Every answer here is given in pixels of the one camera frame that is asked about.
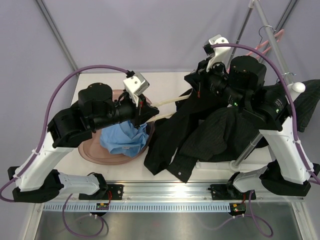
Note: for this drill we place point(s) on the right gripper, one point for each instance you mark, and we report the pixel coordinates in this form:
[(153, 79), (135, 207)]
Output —
[(199, 78)]

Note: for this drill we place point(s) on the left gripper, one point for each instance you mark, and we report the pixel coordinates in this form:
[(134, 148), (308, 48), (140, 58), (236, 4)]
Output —
[(144, 112)]

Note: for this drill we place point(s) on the hanger wire hook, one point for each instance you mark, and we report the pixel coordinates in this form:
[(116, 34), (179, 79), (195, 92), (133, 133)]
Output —
[(284, 76), (165, 102)]

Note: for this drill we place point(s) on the black shirt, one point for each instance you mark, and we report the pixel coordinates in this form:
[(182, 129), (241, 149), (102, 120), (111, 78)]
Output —
[(170, 133)]

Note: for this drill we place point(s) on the light blue shirt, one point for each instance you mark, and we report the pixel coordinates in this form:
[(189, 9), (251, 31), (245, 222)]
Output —
[(124, 138)]

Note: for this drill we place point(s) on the pink hanger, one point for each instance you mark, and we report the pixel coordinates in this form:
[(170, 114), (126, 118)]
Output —
[(266, 46)]

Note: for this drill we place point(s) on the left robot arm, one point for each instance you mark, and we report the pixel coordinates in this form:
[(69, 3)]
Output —
[(94, 110)]

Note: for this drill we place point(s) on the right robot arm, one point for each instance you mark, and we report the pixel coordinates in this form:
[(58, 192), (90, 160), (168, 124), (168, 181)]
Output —
[(273, 114)]

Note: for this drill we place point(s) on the dark striped shirt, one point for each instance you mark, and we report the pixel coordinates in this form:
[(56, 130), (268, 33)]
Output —
[(225, 134)]

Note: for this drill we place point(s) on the pink translucent plastic basin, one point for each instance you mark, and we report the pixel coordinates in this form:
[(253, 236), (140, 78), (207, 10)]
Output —
[(92, 151)]

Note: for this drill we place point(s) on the white clothes rack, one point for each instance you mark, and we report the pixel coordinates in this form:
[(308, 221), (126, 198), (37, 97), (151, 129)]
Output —
[(294, 88)]

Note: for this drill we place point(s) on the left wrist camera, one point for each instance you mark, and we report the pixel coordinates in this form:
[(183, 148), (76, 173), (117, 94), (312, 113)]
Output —
[(135, 84)]

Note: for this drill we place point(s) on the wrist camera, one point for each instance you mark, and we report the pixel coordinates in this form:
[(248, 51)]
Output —
[(216, 54), (135, 84)]

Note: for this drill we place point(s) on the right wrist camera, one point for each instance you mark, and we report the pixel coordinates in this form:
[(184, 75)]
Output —
[(216, 54)]

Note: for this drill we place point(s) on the aluminium mounting rail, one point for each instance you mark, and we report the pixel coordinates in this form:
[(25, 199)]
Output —
[(161, 191)]

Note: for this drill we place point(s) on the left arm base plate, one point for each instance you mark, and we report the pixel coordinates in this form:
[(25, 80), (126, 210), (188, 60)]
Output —
[(115, 191)]

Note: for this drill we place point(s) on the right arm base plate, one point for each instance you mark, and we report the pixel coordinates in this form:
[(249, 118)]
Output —
[(226, 191)]

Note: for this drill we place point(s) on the light blue cable duct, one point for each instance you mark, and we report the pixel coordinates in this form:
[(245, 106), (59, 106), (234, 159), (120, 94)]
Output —
[(139, 207)]

